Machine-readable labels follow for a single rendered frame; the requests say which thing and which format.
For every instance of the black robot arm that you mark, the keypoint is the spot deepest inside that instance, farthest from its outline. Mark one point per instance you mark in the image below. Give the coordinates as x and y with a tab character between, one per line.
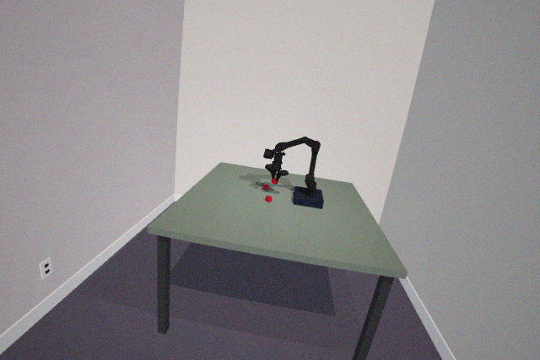
309	178

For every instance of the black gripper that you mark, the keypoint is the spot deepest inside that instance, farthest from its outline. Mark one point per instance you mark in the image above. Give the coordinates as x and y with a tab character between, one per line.
280	172

